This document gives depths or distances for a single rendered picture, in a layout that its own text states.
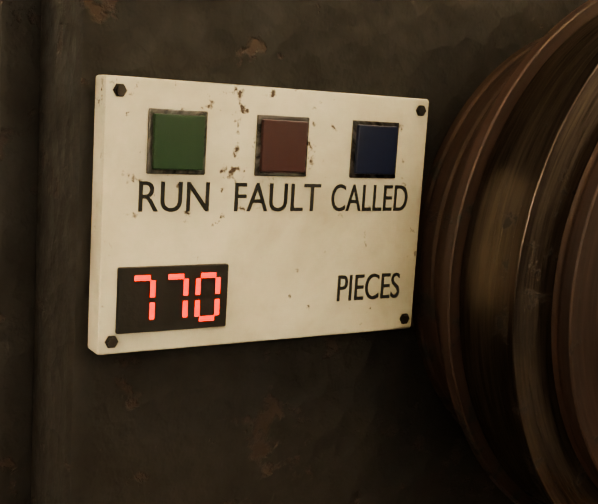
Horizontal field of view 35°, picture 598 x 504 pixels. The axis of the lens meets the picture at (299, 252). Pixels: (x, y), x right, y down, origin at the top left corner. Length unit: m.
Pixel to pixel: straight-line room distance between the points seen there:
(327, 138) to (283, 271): 0.10
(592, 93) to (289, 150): 0.21
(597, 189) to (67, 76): 0.36
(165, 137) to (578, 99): 0.27
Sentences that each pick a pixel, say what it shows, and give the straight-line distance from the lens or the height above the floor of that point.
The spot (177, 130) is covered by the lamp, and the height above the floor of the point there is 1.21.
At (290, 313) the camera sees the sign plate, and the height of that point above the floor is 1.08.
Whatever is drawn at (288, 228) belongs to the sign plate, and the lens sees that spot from 0.68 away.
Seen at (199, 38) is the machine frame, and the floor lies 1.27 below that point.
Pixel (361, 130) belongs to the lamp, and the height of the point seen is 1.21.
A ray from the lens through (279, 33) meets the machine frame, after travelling 0.69.
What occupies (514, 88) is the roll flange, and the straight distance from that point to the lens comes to 0.71.
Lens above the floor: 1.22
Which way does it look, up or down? 8 degrees down
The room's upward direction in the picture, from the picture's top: 4 degrees clockwise
